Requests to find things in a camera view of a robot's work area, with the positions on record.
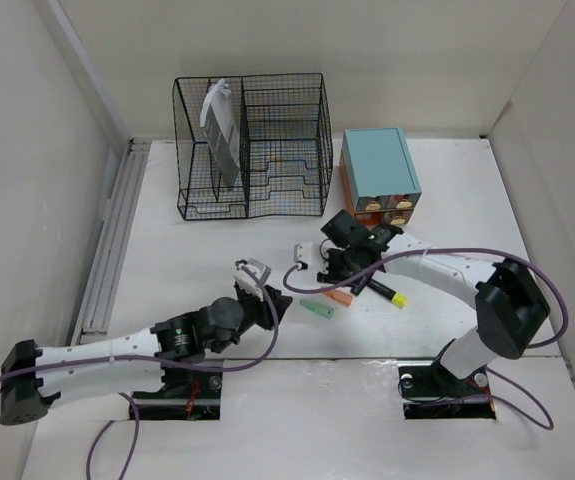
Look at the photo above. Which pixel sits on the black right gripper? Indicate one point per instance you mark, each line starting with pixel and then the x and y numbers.
pixel 329 276

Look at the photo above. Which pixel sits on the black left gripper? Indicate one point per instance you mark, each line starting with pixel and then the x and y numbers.
pixel 264 308

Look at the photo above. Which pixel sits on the orange highlighter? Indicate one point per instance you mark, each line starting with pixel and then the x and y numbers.
pixel 340 297

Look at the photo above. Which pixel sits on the clear plastic drawer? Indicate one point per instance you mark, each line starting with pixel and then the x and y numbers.
pixel 369 219
pixel 372 203
pixel 397 217
pixel 403 201

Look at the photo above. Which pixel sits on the green highlighter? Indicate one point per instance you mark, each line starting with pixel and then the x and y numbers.
pixel 317 308

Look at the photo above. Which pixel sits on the yellow cap black highlighter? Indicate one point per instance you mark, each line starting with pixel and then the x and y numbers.
pixel 394 297

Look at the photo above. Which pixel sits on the grey paper swatch booklet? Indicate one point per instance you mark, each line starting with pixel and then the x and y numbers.
pixel 221 130

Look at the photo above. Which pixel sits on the purple cap black highlighter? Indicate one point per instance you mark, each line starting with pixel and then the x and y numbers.
pixel 358 285

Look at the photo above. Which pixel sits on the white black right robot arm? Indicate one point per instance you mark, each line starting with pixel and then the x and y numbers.
pixel 509 305

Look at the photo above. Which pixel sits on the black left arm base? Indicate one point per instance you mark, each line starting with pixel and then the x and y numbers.
pixel 188 396

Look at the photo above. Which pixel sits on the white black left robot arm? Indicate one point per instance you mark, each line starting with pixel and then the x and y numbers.
pixel 35 379

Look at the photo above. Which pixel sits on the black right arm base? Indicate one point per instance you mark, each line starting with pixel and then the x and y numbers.
pixel 430 392

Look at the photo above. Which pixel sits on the teal orange drawer box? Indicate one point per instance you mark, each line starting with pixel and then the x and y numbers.
pixel 376 161

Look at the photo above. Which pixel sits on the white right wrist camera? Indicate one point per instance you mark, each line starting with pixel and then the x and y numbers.
pixel 303 254

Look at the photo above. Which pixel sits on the black wire mesh organizer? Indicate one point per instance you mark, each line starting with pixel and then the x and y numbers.
pixel 286 158

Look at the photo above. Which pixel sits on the aluminium rail left side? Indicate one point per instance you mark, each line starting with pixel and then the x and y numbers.
pixel 91 323

